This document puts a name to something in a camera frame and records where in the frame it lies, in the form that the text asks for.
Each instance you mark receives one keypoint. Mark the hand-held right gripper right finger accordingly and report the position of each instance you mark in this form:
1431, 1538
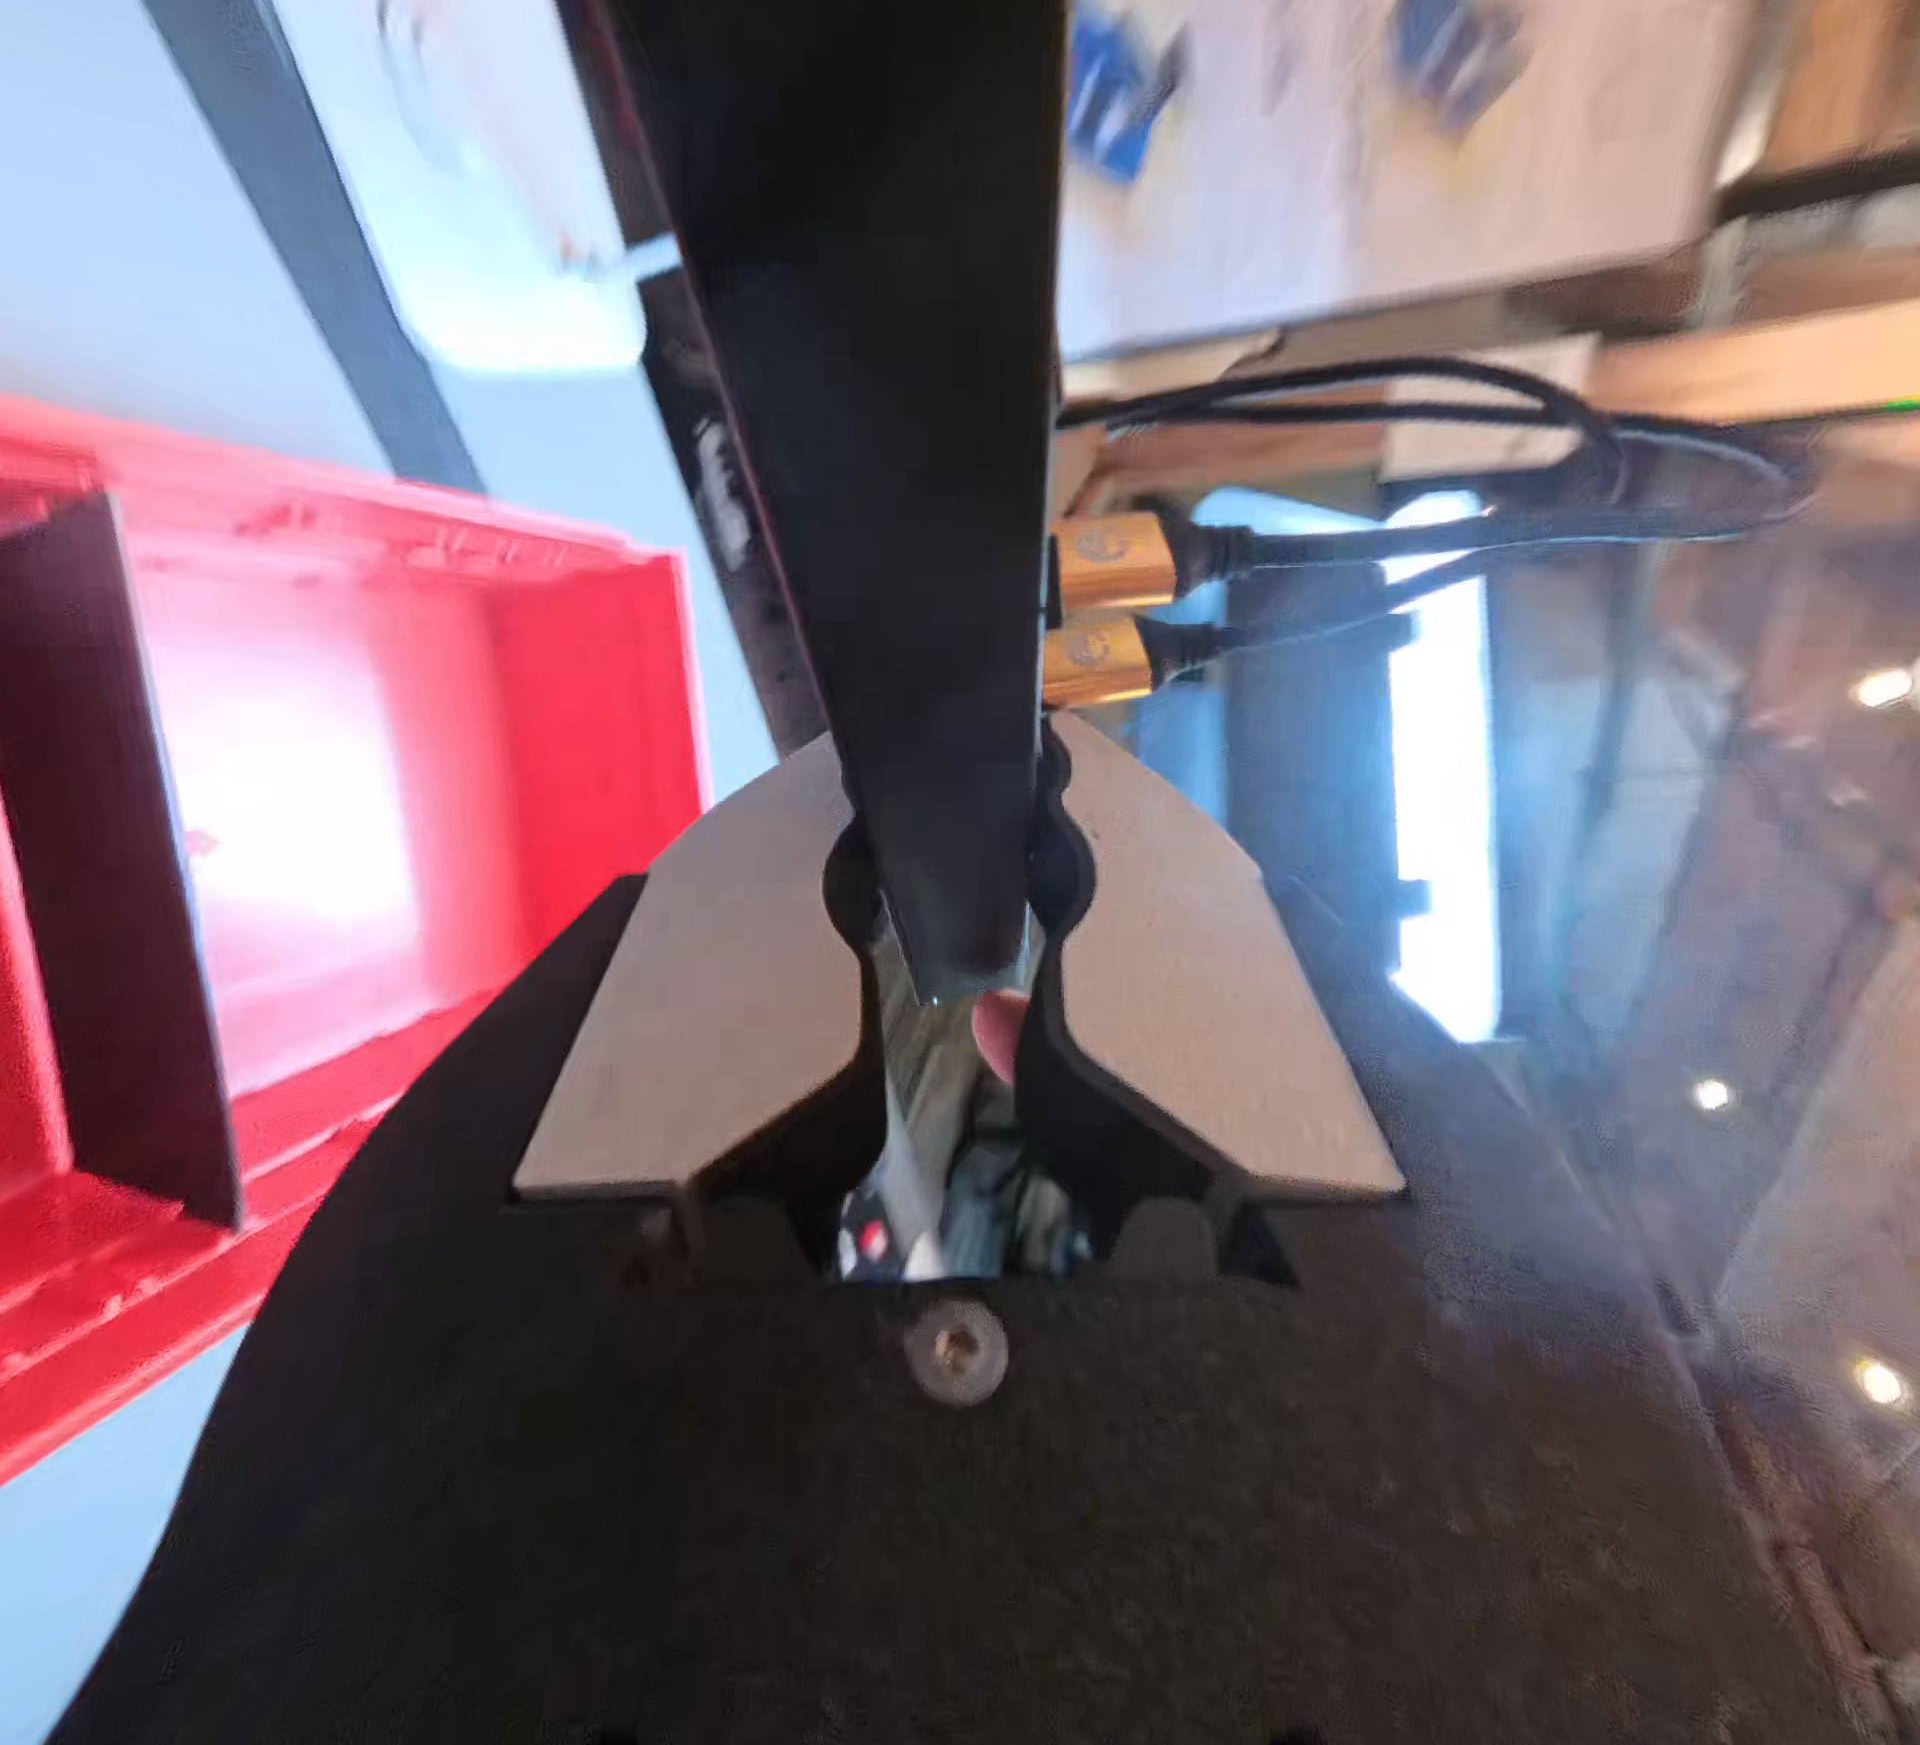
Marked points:
1202, 1011

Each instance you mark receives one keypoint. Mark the black bin divider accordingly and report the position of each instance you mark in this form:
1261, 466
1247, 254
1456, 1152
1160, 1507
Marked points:
106, 845

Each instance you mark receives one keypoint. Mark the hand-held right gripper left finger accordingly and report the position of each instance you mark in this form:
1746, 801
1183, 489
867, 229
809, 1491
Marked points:
706, 997

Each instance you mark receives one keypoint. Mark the red plastic bin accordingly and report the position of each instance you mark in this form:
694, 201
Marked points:
585, 724

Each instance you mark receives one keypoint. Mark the black usb hub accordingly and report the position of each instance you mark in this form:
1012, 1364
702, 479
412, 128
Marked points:
871, 277

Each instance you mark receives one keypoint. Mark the person's right hand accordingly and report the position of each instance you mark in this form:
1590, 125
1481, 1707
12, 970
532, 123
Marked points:
1002, 1033

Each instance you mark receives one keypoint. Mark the printed instruction sheet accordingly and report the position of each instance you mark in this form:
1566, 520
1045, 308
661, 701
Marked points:
1350, 125

